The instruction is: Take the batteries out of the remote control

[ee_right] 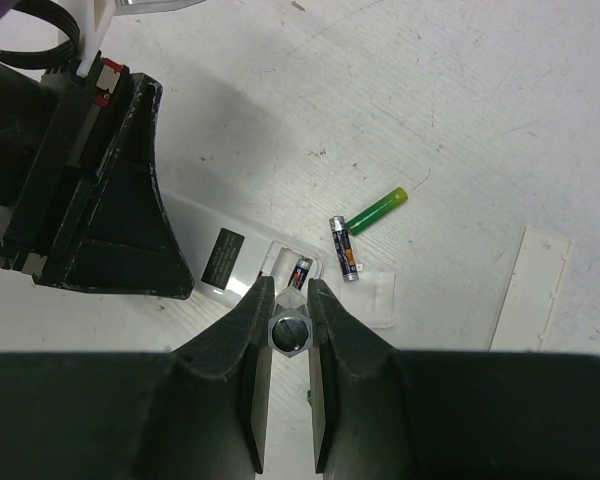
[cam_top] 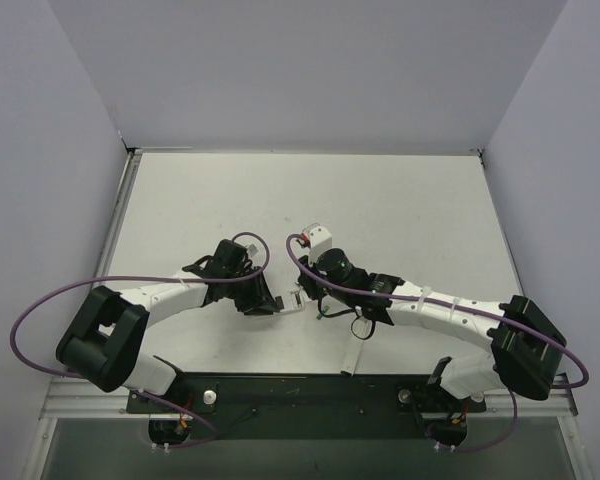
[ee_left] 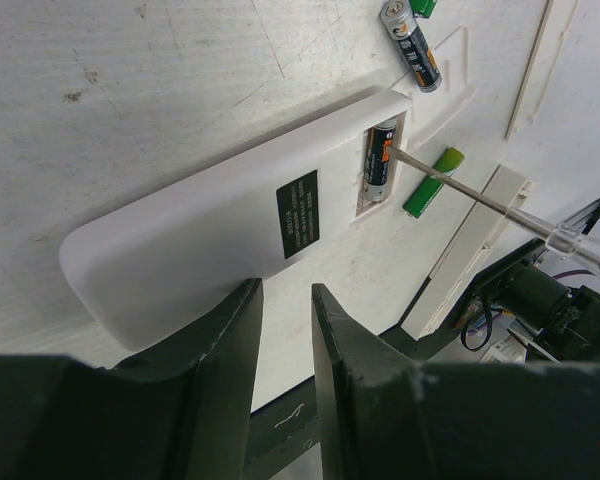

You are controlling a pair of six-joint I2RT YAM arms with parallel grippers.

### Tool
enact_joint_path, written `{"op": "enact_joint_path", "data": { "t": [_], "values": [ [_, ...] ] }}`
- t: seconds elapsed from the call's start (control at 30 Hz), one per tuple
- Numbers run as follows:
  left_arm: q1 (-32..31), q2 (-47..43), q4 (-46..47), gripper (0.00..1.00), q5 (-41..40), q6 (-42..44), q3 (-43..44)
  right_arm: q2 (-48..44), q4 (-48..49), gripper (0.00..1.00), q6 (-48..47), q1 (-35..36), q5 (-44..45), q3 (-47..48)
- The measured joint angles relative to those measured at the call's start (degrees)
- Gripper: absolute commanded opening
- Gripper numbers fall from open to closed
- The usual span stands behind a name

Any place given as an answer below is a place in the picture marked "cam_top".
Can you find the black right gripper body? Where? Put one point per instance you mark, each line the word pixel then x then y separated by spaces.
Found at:
pixel 307 284

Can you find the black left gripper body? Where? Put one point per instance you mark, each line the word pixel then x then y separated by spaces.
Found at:
pixel 266 300

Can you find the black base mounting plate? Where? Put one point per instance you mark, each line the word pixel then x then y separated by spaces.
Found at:
pixel 360 407

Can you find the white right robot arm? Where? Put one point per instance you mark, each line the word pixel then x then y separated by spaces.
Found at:
pixel 519 347

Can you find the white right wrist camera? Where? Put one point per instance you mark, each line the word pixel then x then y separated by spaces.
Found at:
pixel 318 239

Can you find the aluminium frame rail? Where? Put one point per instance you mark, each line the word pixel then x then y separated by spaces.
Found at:
pixel 70 398

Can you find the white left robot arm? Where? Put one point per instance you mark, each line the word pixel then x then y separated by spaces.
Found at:
pixel 103 342

